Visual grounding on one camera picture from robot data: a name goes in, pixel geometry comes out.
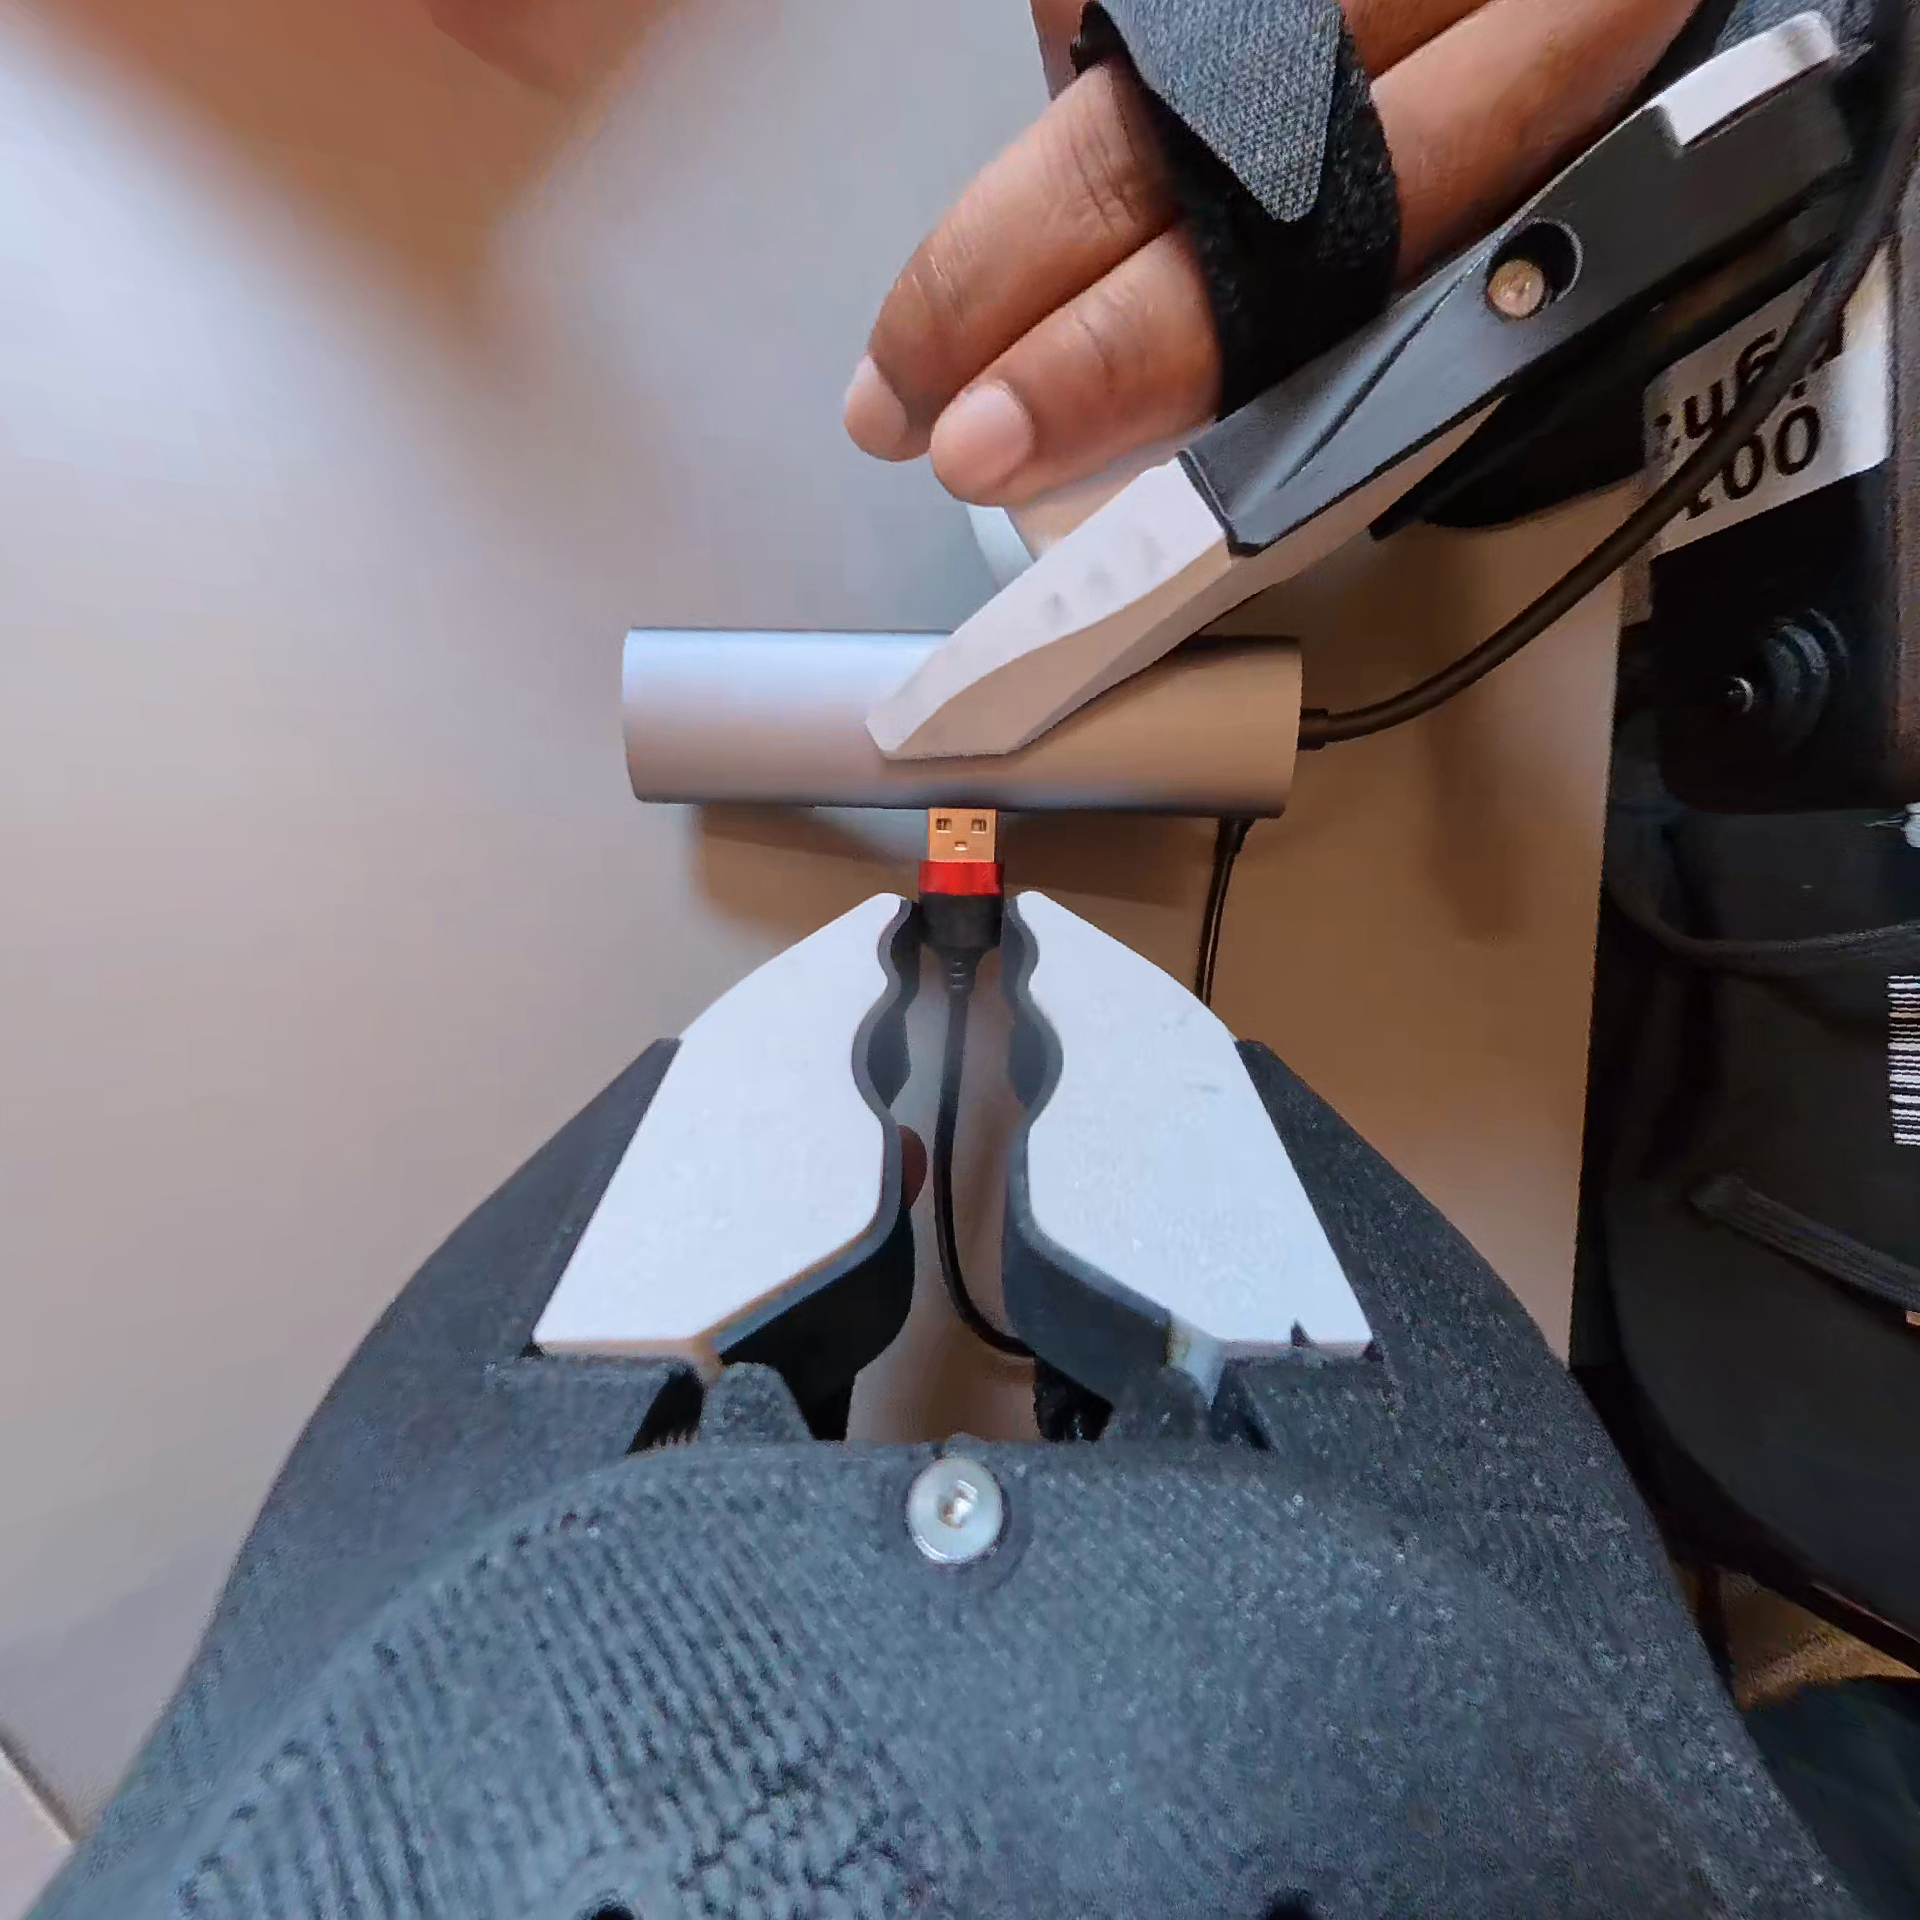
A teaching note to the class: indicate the person's black hoodie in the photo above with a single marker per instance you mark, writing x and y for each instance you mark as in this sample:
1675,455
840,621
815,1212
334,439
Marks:
1756,1051

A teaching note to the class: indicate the grey usb hub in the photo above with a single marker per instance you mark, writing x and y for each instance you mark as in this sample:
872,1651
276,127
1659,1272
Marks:
751,722

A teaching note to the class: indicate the person's right hand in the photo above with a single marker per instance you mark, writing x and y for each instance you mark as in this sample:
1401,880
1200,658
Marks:
1036,317

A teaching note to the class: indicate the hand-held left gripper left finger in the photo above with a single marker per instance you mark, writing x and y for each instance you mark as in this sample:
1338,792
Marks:
735,1172

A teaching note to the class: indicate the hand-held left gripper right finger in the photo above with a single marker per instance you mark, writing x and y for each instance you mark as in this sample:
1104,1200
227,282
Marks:
1171,1172

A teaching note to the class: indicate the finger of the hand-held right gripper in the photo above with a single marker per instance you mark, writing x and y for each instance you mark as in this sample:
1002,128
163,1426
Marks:
1049,645

